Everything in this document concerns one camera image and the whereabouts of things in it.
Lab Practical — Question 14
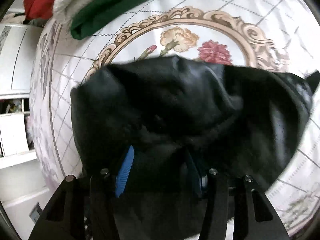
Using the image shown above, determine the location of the black leather jacket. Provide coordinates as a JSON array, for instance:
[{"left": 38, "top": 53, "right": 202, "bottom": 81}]
[{"left": 71, "top": 56, "right": 319, "bottom": 239}]

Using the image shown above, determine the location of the white wardrobe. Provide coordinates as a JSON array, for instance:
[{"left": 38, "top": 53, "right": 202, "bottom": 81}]
[{"left": 0, "top": 0, "right": 54, "bottom": 240}]

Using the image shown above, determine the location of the floral white bed sheet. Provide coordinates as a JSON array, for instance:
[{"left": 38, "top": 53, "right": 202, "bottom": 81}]
[{"left": 30, "top": 0, "right": 319, "bottom": 239}]

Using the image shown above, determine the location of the green folded garment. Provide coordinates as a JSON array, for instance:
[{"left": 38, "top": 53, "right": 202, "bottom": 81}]
[{"left": 70, "top": 0, "right": 148, "bottom": 40}]

